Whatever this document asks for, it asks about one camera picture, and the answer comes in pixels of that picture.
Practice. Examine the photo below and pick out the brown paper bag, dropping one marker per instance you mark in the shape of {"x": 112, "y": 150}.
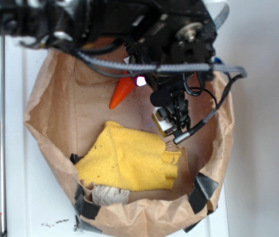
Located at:
{"x": 66, "y": 113}

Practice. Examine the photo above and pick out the orange plastic toy carrot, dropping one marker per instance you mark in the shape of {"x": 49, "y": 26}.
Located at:
{"x": 123, "y": 89}

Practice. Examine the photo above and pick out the white tray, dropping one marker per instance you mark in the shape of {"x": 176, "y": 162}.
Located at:
{"x": 36, "y": 205}

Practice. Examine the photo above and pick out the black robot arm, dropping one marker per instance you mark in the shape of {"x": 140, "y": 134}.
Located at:
{"x": 95, "y": 31}

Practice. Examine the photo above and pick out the yellow cloth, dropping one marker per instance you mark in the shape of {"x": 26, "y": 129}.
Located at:
{"x": 129, "y": 159}

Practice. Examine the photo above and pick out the grey crumpled object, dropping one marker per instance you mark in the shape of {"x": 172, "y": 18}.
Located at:
{"x": 106, "y": 195}

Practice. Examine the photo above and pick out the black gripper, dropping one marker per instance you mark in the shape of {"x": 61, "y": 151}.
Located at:
{"x": 170, "y": 33}

